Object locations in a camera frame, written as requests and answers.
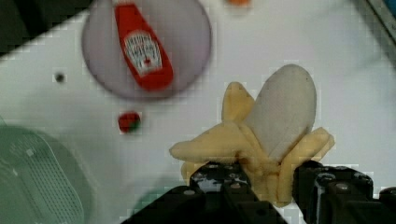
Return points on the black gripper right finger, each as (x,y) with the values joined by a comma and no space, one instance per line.
(340,195)

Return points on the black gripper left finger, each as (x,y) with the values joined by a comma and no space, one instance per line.
(216,194)

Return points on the plush peeled banana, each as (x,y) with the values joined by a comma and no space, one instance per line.
(269,135)

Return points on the small red toy strawberry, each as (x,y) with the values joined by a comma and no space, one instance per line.
(129,121)

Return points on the red plush ketchup bottle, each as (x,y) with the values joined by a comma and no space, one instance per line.
(142,50)

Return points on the grey round plate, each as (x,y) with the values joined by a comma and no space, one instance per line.
(183,28)

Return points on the green oval colander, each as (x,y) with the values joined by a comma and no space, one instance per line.
(41,181)

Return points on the orange toy fruit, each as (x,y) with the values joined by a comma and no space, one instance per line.
(239,2)

